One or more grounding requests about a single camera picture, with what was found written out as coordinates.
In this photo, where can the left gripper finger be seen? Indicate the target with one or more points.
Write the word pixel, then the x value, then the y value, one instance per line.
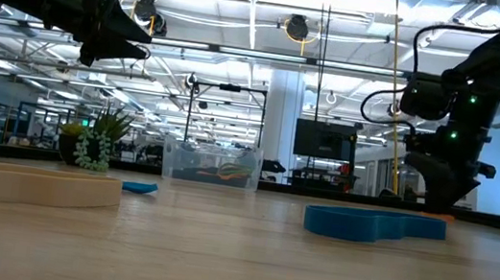
pixel 107 51
pixel 117 26

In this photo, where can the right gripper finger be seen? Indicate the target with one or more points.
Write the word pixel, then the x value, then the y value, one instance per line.
pixel 442 184

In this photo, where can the blue tray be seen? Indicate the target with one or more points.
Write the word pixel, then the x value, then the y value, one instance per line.
pixel 340 224

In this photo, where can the small blue rubber band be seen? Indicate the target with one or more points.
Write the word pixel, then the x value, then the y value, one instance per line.
pixel 139 187

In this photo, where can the black rubber band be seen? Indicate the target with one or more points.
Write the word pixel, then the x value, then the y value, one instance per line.
pixel 187 174

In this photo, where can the light wooden board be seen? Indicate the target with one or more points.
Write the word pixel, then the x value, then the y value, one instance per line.
pixel 30 188

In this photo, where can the clear plastic bin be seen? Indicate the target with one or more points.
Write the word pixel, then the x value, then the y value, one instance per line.
pixel 181 150

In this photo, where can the artificial potted succulent plant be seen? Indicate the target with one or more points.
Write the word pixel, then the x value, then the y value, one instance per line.
pixel 94 144

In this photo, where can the black monitor on stand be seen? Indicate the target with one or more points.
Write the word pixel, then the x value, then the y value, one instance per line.
pixel 325 140

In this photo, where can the black background robot gripper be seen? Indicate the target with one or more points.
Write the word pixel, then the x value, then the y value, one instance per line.
pixel 274 166

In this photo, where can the white building column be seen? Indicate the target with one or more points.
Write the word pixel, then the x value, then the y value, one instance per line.
pixel 282 115

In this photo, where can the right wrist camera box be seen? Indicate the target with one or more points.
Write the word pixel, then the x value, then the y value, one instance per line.
pixel 416 141

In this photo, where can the black aluminium table frame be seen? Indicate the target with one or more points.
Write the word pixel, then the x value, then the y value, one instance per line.
pixel 11 152

